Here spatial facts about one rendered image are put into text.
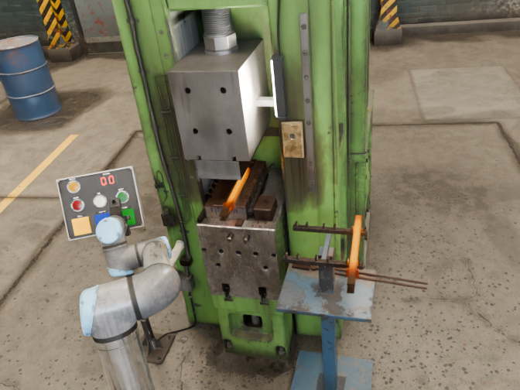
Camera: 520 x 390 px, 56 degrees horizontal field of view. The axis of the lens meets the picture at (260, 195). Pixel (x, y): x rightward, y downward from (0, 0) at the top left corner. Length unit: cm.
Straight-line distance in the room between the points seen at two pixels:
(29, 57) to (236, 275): 464
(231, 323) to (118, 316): 152
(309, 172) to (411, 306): 126
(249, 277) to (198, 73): 101
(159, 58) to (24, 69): 442
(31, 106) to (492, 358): 557
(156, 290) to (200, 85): 97
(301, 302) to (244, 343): 75
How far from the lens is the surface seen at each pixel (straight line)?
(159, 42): 219
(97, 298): 131
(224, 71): 196
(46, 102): 668
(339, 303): 215
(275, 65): 201
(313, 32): 199
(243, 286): 249
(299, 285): 223
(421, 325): 306
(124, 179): 231
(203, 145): 213
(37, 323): 353
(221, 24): 214
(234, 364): 288
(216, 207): 229
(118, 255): 187
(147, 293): 130
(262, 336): 277
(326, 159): 220
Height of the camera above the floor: 224
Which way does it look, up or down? 33 degrees down
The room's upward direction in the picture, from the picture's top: 7 degrees counter-clockwise
